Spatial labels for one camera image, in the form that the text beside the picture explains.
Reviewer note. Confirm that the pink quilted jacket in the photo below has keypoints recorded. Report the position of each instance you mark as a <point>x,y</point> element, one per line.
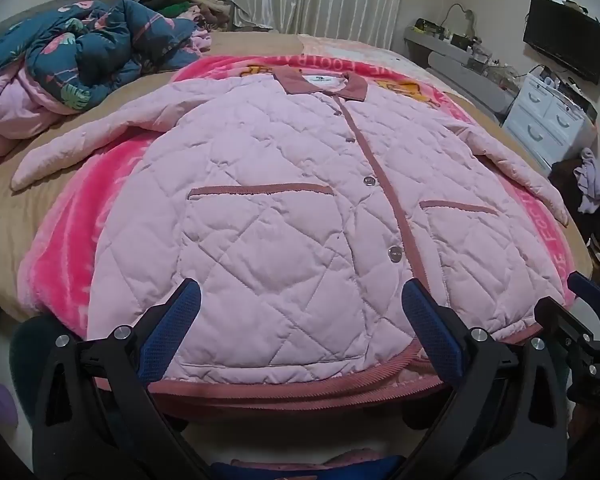
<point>280,240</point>

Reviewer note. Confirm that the grey headboard shelf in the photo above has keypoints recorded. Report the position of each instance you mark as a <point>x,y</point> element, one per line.
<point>450,60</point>

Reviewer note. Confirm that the dark chair with clothes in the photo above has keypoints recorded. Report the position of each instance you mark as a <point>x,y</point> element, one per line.
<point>562,180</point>

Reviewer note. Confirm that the bed with tan sheet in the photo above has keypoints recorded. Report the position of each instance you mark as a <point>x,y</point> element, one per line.
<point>10,220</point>

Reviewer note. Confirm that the assorted small clutter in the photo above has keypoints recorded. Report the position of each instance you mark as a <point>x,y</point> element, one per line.
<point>475,52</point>
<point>560,85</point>

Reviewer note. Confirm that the pile of dark clothes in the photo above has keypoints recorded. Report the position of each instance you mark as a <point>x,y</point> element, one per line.
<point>200,10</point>

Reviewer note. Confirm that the black television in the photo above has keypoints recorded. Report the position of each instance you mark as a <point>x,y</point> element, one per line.
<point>565,40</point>

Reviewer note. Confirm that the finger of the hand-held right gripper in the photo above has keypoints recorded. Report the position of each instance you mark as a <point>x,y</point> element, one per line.
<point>565,322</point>
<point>592,290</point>

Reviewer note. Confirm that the light purple garment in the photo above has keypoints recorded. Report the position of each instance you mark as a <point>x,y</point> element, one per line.
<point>592,185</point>

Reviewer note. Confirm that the grey pillow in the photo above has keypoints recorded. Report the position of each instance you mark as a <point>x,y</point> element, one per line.
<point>40,12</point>

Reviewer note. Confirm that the peach floral mat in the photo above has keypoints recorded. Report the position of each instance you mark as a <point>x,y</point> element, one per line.
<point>340,50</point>

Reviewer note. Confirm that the dark green cloth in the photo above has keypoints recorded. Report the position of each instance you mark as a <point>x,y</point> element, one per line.
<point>25,360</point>

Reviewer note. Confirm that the white drawer cabinet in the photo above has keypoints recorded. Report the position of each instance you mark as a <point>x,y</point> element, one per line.
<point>540,120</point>

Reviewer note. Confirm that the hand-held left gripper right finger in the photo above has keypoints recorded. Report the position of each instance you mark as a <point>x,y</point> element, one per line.
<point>430,330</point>

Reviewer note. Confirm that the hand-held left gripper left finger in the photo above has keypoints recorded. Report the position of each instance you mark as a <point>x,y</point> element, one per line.
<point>177,320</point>

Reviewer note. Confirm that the blue floral duvet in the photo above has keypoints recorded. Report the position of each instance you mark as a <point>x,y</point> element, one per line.
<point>80,50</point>

